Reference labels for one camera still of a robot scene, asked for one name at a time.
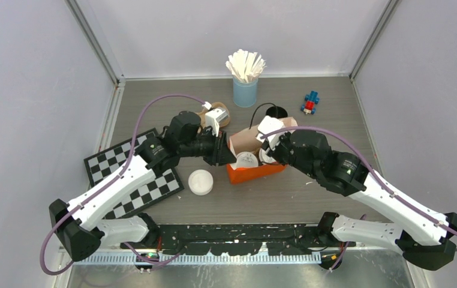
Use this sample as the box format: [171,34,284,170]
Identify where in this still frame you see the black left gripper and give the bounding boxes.
[179,127,237,166]

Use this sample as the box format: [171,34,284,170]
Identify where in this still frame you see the white plastic cup lid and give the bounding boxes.
[236,152,259,169]

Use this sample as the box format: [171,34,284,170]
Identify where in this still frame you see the orange paper takeout bag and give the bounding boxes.
[227,103,297,184]

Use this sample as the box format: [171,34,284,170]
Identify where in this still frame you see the stack of white lids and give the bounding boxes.
[188,169,214,196]

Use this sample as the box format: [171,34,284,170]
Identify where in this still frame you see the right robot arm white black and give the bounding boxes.
[258,130,457,271]

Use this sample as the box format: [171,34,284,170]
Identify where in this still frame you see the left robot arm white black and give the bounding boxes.
[49,108,236,262]

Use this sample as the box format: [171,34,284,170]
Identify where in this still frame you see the brown cardboard cup carrier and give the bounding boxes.
[197,102,231,128]

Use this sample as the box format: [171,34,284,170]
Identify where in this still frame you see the blue red toy blocks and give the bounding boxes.
[300,91,320,115]

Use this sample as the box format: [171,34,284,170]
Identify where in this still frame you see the black white checkerboard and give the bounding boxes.
[83,128,185,221]

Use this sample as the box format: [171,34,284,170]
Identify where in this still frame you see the blue cylindrical holder cup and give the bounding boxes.
[233,76,258,108]

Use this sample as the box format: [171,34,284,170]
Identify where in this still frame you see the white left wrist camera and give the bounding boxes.
[200,101,230,136]

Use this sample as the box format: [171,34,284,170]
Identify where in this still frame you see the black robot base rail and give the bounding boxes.
[130,223,341,256]

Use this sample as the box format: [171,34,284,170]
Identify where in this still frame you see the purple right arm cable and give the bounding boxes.
[260,126,457,255]

